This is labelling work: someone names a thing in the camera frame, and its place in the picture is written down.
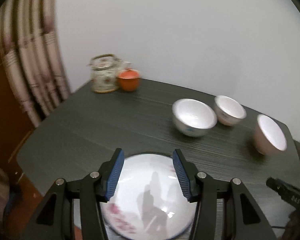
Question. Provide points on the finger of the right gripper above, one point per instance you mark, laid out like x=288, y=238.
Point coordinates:
x=286, y=191

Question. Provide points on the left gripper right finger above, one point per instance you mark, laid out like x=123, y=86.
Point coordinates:
x=242, y=216

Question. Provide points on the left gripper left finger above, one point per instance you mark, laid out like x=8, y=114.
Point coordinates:
x=54, y=215

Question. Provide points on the pink bowl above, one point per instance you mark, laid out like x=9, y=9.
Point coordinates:
x=268, y=136

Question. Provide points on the white plate pink flowers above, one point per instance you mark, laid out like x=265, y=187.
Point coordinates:
x=148, y=202

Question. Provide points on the white bowl Rabbit print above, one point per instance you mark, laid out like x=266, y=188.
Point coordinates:
x=229, y=112

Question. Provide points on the white bowl Dog print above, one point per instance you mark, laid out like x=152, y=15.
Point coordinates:
x=192, y=117

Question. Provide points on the orange tea cup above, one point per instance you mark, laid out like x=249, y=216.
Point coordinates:
x=128, y=79

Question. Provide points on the floral ceramic teapot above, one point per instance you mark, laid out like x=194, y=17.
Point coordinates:
x=104, y=70

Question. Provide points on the striped beige curtain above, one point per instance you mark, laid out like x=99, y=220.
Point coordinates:
x=31, y=56

